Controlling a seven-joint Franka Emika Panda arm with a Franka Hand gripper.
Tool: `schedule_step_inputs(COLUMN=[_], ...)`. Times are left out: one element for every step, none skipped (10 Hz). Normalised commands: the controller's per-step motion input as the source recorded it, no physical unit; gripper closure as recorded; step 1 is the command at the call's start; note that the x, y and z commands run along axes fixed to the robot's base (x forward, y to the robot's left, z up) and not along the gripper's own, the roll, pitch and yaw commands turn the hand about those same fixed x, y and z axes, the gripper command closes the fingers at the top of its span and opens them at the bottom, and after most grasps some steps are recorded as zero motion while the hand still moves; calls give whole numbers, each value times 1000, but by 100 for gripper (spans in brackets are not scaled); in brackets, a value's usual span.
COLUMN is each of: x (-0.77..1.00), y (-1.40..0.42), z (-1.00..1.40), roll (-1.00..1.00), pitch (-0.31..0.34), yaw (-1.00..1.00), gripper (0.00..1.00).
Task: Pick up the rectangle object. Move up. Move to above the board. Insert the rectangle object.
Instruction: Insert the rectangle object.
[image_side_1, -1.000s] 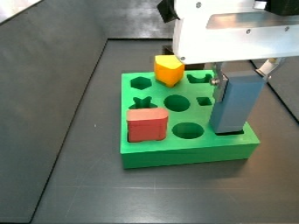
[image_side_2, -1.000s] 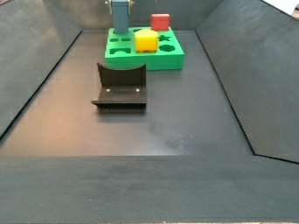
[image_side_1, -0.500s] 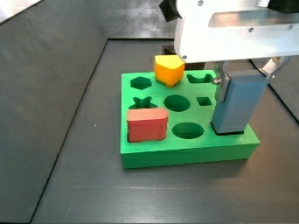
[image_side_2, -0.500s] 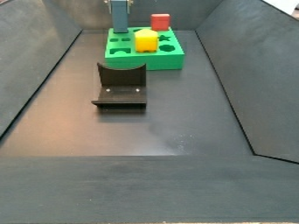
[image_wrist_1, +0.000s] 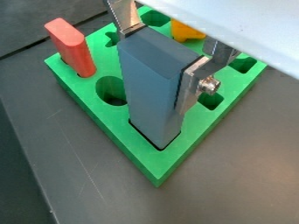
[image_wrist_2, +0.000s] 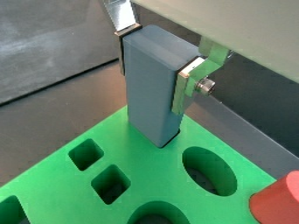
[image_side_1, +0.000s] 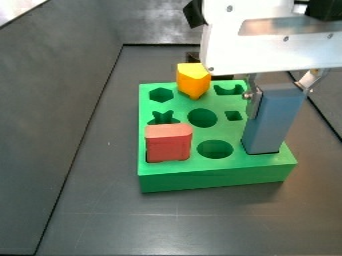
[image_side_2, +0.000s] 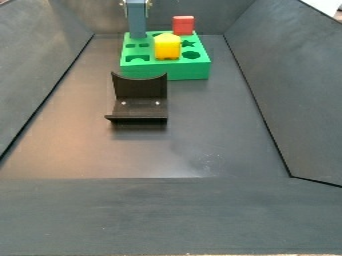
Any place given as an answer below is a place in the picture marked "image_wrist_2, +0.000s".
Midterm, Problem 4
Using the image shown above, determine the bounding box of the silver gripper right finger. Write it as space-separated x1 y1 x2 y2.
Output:
172 37 233 115

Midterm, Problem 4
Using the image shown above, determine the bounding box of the red rounded block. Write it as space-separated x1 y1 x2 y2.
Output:
248 171 299 224

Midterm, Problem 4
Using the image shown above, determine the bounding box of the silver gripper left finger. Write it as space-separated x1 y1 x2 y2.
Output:
101 0 141 74

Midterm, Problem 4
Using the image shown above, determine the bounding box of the blue-grey rectangle block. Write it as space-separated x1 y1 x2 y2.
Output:
122 25 198 148

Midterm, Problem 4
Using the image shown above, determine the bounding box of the green shape sorter board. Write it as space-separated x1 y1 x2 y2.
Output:
0 109 273 224

